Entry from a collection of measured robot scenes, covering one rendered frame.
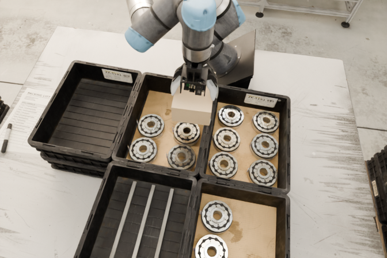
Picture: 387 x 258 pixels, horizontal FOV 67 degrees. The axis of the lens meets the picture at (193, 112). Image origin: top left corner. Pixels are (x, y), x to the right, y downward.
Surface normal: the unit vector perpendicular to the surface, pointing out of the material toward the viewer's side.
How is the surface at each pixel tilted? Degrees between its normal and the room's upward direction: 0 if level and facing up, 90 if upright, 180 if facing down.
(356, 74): 0
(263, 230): 0
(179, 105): 0
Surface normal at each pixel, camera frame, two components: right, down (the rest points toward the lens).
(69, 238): 0.04, -0.55
